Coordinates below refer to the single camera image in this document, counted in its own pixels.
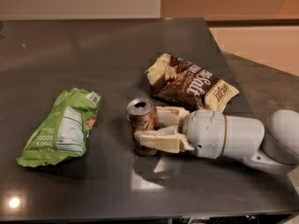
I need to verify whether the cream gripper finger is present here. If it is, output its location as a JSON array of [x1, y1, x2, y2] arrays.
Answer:
[[157, 106, 190, 132], [134, 126, 194, 153]]

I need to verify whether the orange soda can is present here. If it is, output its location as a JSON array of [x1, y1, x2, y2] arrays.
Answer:
[[126, 98, 160, 156]]

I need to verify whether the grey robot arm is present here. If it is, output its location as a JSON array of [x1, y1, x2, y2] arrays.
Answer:
[[135, 107, 299, 174]]

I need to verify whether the brown and cream chip bag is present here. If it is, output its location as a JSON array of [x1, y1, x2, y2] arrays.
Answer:
[[146, 53, 239, 112]]

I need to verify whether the green chip bag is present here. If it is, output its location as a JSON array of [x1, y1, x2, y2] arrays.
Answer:
[[16, 88, 101, 168]]

